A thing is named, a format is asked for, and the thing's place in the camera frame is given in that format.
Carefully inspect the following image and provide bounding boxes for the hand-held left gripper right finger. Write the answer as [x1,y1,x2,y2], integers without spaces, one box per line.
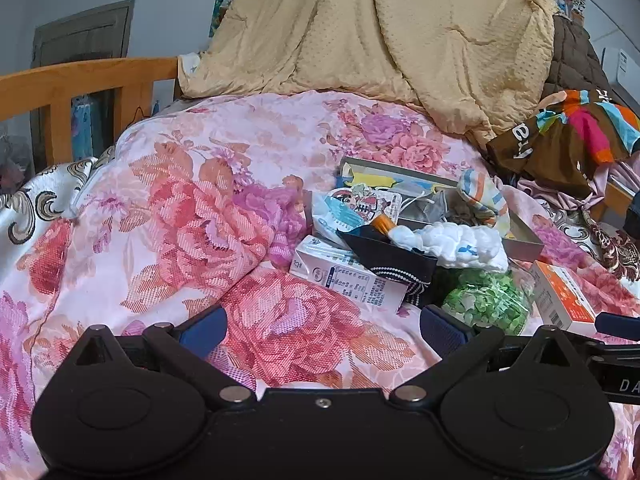
[390,306,581,408]

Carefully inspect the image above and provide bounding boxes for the light blue face mask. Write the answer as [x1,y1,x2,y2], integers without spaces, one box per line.
[397,180,441,198]

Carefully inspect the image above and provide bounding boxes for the orange white medicine box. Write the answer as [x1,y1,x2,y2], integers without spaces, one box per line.
[529,260,598,331]

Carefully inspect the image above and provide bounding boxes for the white fluffy cloth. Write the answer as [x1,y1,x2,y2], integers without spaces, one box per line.
[390,221,510,273]

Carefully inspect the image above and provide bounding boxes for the pale pink garment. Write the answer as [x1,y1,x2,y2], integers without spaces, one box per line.
[517,160,640,211]

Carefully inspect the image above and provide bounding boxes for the white air conditioner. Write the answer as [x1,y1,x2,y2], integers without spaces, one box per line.
[600,47,640,96]

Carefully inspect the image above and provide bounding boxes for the grey shallow box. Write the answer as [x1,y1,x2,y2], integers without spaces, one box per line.
[336,156,546,263]

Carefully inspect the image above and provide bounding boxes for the blue white mask packet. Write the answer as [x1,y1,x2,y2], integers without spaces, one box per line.
[311,191,368,251]

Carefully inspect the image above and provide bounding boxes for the green patterned pouch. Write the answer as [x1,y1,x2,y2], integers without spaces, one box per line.
[440,267,533,336]

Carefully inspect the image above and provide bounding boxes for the cartoon sticker card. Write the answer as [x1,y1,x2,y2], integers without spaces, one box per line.
[332,185,405,226]

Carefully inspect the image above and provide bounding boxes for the brown quilted jacket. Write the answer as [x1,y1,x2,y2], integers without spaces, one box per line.
[542,15,613,106]

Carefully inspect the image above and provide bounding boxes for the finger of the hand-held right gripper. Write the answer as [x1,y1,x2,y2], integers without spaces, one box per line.
[560,330,608,359]
[595,312,640,336]

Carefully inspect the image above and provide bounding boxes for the blue printed bag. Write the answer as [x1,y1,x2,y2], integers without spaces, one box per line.
[70,94,96,161]

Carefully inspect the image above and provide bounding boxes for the black cloth with white trim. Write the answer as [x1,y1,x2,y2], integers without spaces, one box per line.
[336,227,441,306]

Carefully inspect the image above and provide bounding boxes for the grey door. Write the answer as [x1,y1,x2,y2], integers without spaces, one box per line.
[30,0,136,161]

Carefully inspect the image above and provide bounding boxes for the brown colourful printed cloth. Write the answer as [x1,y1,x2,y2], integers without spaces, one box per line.
[486,87,640,196]

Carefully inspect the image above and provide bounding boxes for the striped pastel sock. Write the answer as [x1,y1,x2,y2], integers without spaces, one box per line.
[457,169,512,233]

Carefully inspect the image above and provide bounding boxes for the wooden bed frame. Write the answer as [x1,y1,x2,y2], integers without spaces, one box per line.
[0,57,640,223]

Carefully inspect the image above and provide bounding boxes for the white milk carton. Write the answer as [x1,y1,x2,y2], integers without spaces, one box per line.
[289,235,411,311]

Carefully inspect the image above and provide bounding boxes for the yellow quilt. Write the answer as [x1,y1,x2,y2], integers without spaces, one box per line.
[177,0,558,150]

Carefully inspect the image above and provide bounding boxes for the grey face mask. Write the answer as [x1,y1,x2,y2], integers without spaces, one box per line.
[400,189,451,226]

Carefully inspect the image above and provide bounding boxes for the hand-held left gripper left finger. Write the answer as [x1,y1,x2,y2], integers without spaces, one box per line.
[65,305,253,408]

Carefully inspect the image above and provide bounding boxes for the blue green wall poster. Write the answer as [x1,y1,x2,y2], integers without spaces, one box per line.
[209,0,246,38]

